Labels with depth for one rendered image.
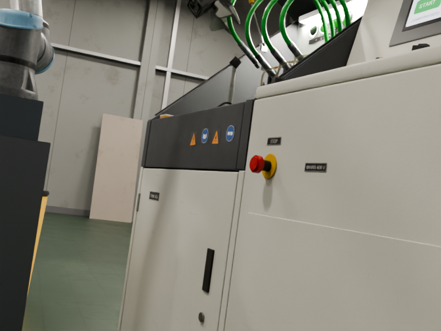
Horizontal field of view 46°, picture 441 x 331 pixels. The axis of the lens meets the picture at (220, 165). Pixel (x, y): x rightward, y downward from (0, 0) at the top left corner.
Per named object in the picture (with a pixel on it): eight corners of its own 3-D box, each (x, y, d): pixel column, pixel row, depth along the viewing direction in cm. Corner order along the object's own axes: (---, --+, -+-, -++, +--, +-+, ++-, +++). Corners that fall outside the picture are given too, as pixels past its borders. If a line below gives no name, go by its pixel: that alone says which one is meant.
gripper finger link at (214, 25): (216, 44, 157) (201, 17, 155) (231, 35, 159) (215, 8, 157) (221, 41, 154) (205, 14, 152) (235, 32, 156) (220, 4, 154)
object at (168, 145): (144, 167, 173) (151, 119, 174) (156, 168, 175) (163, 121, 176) (235, 169, 118) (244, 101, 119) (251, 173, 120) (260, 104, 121)
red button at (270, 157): (245, 176, 106) (248, 150, 106) (261, 178, 108) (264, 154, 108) (258, 176, 102) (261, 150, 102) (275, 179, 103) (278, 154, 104)
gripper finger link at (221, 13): (227, 31, 148) (206, 11, 151) (242, 22, 150) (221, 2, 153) (228, 24, 145) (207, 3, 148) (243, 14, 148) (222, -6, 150)
